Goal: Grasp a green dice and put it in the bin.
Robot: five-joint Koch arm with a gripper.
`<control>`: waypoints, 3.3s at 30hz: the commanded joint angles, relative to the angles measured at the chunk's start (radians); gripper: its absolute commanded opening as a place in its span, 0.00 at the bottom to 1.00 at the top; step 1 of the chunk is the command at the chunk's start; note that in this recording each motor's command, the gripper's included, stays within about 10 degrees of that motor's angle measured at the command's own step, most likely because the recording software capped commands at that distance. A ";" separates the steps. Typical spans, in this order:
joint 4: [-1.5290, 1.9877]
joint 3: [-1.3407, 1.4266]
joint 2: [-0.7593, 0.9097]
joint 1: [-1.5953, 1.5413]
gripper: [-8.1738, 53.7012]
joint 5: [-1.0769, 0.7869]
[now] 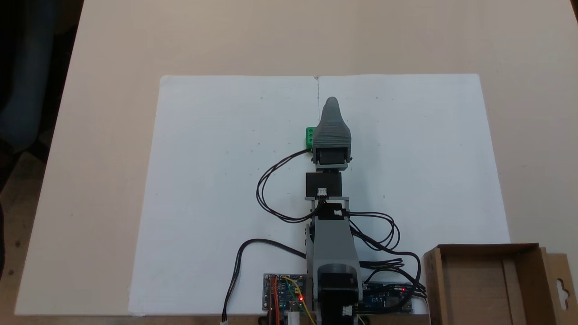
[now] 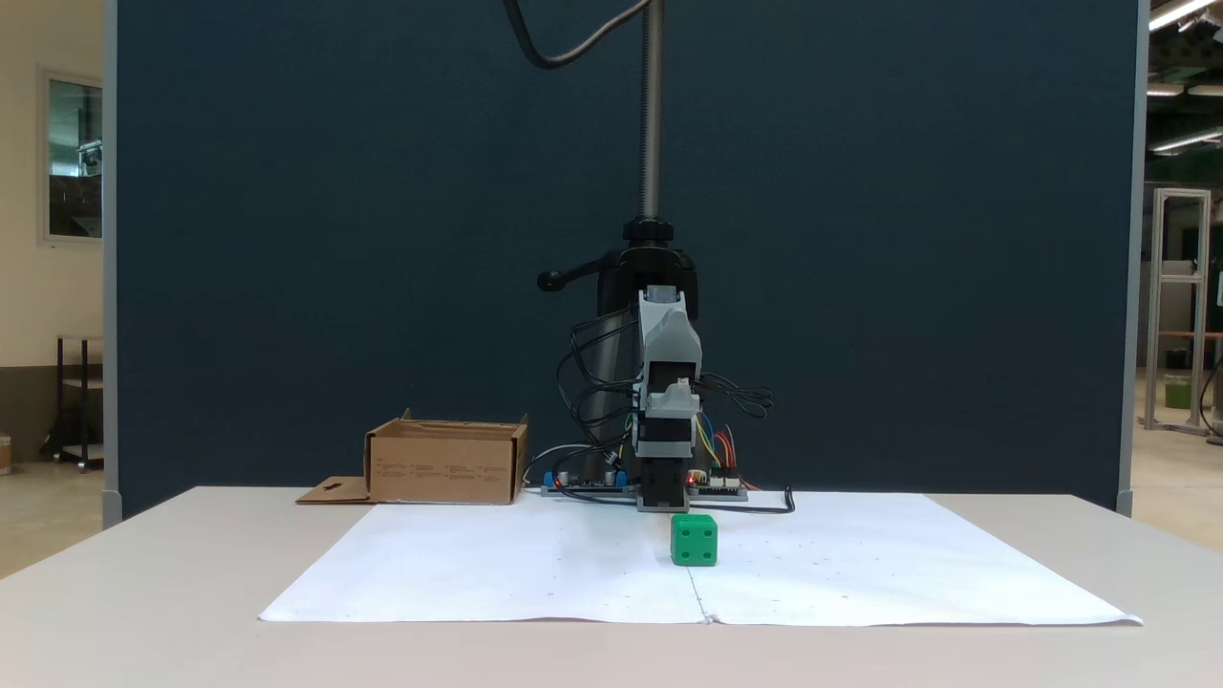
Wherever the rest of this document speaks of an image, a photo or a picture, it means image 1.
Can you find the white USB plug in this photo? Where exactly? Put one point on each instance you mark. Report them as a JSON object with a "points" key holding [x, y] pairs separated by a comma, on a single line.
{"points": [[294, 319]]}

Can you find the circuit board in grey frame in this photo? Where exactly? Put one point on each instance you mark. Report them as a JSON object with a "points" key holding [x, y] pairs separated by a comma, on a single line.
{"points": [[284, 293]]}

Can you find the blue circuit board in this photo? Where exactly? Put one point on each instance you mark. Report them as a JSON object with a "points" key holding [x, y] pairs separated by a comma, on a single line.
{"points": [[384, 300]]}

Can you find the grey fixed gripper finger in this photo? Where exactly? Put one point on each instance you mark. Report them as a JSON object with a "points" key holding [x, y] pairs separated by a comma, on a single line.
{"points": [[332, 115]]}

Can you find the brown cardboard box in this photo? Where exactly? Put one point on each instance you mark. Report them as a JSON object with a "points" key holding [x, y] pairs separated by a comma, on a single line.
{"points": [[474, 289]]}

